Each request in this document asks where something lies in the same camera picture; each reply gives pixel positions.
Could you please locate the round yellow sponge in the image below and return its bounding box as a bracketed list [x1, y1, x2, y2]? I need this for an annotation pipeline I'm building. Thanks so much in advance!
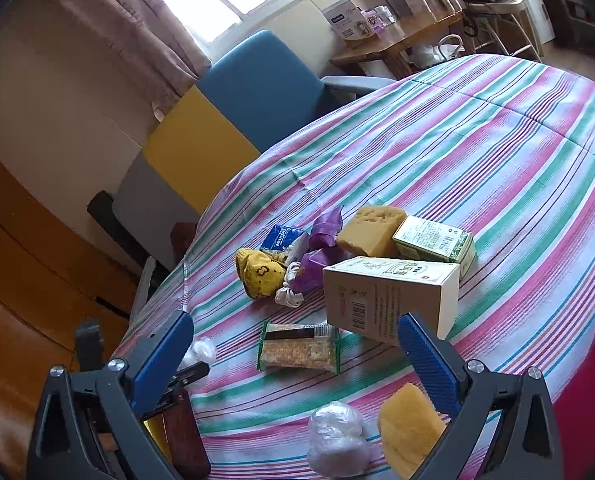
[378, 382, 446, 479]

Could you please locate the small white plastic bag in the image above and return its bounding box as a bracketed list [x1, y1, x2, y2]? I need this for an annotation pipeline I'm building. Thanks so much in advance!
[178, 337, 217, 370]

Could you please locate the clear plastic bag bundle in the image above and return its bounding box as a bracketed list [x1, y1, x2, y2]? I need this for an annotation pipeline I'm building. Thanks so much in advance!
[307, 401, 370, 479]

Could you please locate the large white carton box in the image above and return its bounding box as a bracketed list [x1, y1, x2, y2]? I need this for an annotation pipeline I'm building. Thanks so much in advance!
[323, 256, 460, 346]

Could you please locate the green cereal bar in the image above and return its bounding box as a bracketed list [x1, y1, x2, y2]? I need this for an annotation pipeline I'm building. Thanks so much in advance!
[256, 323, 341, 374]

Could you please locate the small green white box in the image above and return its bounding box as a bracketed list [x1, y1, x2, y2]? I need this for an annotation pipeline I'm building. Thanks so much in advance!
[392, 216, 476, 278]

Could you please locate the rectangular yellow sponge block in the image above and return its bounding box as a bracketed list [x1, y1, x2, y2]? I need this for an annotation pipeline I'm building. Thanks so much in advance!
[337, 206, 407, 258]

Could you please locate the purple plastic container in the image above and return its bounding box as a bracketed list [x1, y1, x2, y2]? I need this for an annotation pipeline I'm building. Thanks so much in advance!
[291, 206, 351, 294]

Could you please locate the blue white tissue pack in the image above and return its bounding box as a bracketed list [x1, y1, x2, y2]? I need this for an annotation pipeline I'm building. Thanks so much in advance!
[260, 224, 304, 252]

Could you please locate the wooden wardrobe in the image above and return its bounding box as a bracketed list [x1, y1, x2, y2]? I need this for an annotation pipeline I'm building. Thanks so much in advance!
[0, 162, 137, 479]

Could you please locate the striped pink green bedspread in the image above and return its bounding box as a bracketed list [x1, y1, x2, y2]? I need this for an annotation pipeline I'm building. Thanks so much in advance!
[120, 54, 595, 479]

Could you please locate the grey yellow blue headboard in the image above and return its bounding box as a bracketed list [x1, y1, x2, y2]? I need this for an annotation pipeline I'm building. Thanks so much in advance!
[112, 30, 340, 270]

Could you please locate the wooden side table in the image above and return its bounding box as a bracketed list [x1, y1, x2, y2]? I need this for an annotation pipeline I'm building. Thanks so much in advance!
[329, 10, 463, 79]

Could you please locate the pink curtain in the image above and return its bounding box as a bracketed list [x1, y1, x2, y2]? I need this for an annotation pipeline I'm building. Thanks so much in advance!
[53, 0, 212, 114]

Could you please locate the white product box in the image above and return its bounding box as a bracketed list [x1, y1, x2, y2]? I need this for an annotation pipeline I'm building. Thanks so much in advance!
[322, 0, 375, 42]

